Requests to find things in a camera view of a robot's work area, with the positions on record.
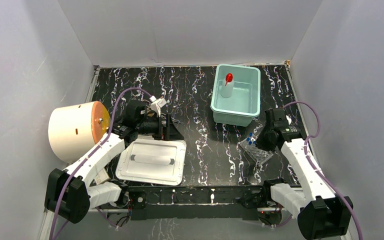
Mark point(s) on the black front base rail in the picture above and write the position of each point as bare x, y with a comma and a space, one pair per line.
246, 202

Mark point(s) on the light teal plastic bin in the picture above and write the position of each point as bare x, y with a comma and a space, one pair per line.
245, 103

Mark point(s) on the clear test tube rack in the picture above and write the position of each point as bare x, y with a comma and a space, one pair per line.
258, 155

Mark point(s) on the cream cylindrical centrifuge drum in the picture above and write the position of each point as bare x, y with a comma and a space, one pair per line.
74, 130

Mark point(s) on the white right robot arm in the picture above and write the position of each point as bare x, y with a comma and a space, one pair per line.
320, 213

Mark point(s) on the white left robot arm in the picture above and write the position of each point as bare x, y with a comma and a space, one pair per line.
72, 191

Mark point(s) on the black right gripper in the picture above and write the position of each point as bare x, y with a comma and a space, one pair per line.
260, 143

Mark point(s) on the white plastic bin lid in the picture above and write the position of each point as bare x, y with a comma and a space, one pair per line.
153, 161

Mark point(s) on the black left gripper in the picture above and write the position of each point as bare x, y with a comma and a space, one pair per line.
164, 127

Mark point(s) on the white red-capped wash bottle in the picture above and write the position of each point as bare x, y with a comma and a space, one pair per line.
228, 86

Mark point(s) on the small white labelled box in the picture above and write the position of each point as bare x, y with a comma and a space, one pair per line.
102, 177

